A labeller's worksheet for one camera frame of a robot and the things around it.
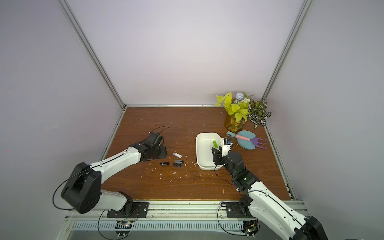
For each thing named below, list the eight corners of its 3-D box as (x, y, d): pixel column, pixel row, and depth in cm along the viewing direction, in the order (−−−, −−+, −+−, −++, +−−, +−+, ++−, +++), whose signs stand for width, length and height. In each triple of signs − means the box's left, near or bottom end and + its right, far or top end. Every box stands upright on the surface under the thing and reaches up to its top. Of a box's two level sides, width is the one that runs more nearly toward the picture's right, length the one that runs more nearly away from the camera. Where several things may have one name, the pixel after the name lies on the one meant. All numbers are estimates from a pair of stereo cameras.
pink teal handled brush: (226, 134, 105) (226, 132, 103) (226, 132, 107) (227, 129, 105) (258, 143, 100) (259, 141, 98) (258, 140, 102) (259, 138, 100)
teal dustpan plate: (236, 145, 99) (236, 144, 98) (238, 130, 108) (238, 128, 106) (253, 150, 97) (254, 148, 95) (254, 133, 105) (255, 132, 104)
